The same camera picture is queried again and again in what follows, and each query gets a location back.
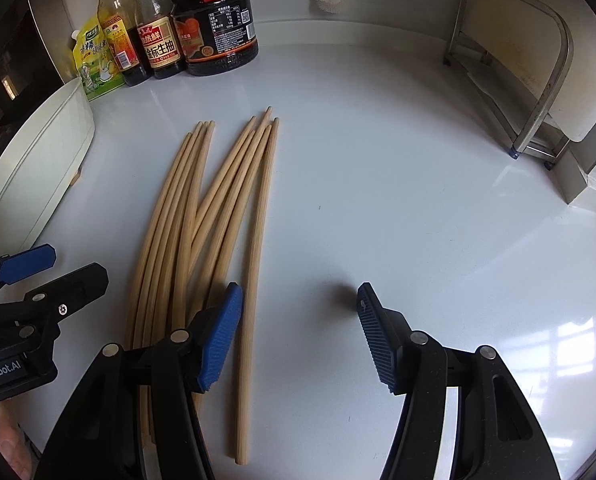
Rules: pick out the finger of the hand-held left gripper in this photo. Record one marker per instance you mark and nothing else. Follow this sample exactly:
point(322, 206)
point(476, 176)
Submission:
point(25, 262)
point(73, 290)

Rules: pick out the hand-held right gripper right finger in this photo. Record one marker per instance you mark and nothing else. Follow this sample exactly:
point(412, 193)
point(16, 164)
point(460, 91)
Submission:
point(378, 340)

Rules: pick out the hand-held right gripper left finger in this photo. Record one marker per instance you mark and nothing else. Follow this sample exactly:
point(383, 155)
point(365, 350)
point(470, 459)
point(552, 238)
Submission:
point(220, 340)

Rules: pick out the white plastic basin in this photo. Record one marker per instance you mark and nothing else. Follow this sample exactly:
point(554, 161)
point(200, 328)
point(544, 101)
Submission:
point(38, 160)

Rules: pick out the pile of wooden chopsticks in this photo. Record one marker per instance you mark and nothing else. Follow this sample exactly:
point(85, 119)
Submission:
point(183, 240)

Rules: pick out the person's left hand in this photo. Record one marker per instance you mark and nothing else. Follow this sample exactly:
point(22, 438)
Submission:
point(10, 440)

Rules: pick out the yellow green seasoning packet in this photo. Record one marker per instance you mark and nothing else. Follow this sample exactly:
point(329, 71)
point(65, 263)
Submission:
point(95, 70)

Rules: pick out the yellow cap oil bottle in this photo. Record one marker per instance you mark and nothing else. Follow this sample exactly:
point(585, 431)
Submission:
point(119, 35)

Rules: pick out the clear soy sauce bottle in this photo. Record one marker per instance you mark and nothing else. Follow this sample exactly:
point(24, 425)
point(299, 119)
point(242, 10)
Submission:
point(160, 45)

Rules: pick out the stainless steel rack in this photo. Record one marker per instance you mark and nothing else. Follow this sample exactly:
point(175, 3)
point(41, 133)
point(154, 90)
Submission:
point(560, 60)

